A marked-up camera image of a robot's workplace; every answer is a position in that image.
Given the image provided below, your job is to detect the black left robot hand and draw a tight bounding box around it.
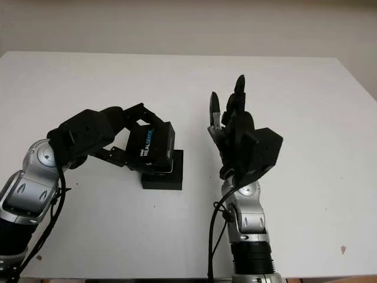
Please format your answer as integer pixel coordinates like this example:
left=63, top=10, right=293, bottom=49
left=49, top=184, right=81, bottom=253
left=94, top=102, right=166, bottom=168

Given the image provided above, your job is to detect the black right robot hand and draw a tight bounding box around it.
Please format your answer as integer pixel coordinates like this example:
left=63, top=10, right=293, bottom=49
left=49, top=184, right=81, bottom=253
left=207, top=75, right=256, bottom=180

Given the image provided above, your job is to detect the black printed box lid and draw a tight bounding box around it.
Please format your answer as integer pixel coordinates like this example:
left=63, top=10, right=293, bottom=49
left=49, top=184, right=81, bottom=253
left=125, top=120, right=176, bottom=173

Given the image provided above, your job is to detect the black box base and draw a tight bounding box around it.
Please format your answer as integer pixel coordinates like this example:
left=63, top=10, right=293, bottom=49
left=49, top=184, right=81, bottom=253
left=140, top=149, right=184, bottom=190

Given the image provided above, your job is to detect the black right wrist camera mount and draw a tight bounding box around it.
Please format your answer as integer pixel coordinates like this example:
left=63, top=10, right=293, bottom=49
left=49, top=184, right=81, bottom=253
left=244, top=127, right=284, bottom=185

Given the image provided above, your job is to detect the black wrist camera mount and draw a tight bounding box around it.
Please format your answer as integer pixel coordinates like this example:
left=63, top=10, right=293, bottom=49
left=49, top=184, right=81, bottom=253
left=244, top=127, right=284, bottom=185
left=47, top=108, right=115, bottom=170

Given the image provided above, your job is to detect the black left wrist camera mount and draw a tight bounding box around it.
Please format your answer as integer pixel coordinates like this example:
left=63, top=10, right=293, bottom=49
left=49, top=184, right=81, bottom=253
left=47, top=108, right=115, bottom=170

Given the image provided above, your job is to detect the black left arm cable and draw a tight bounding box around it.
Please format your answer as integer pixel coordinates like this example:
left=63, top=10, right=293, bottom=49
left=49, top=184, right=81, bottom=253
left=11, top=164, right=71, bottom=283

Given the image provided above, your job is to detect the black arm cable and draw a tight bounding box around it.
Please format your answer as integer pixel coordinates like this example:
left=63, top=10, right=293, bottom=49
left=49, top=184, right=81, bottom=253
left=11, top=164, right=71, bottom=283
left=207, top=182, right=236, bottom=283

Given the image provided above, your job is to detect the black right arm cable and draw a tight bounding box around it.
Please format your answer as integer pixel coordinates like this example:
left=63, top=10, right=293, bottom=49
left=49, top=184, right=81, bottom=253
left=207, top=182, right=236, bottom=283

